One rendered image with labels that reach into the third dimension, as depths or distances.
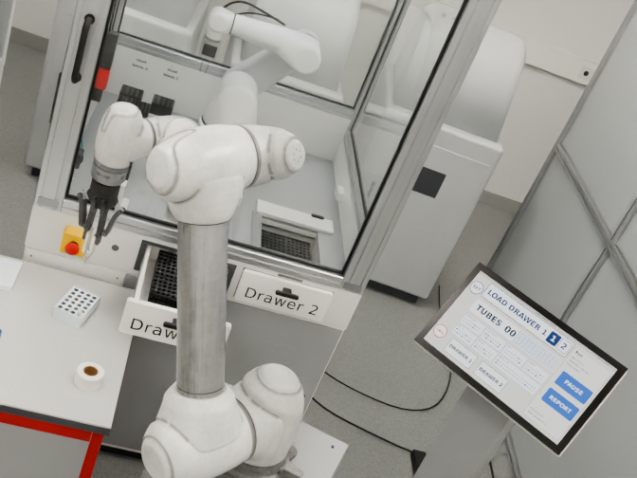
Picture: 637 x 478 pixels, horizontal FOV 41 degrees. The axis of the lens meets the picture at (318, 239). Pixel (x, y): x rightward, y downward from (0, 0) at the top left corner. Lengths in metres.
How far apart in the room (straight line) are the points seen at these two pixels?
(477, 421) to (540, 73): 3.56
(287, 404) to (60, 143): 1.01
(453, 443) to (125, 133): 1.38
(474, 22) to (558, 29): 3.50
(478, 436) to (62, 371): 1.24
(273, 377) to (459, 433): 0.95
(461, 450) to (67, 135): 1.50
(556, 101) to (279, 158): 4.41
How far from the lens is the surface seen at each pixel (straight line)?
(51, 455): 2.31
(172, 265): 2.54
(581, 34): 5.83
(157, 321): 2.34
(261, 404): 1.89
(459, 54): 2.32
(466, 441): 2.71
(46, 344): 2.37
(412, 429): 3.81
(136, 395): 2.93
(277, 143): 1.67
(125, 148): 2.16
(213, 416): 1.78
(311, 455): 2.17
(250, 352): 2.78
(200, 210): 1.61
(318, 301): 2.63
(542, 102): 5.93
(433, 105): 2.36
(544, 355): 2.50
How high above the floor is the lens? 2.32
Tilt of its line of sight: 29 degrees down
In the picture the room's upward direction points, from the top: 23 degrees clockwise
